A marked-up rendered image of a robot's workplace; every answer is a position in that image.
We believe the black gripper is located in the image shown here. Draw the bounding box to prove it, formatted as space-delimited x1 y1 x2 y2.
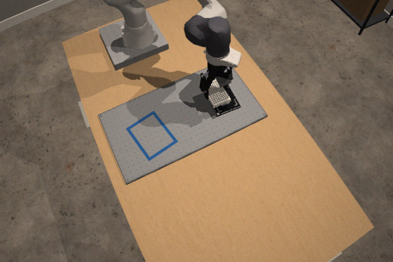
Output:
199 63 232 100

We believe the grey flat rectangular mat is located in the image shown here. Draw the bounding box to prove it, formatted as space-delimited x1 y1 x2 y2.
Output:
98 68 268 185

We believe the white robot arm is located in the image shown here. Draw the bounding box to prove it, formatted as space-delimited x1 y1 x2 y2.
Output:
103 0 241 88

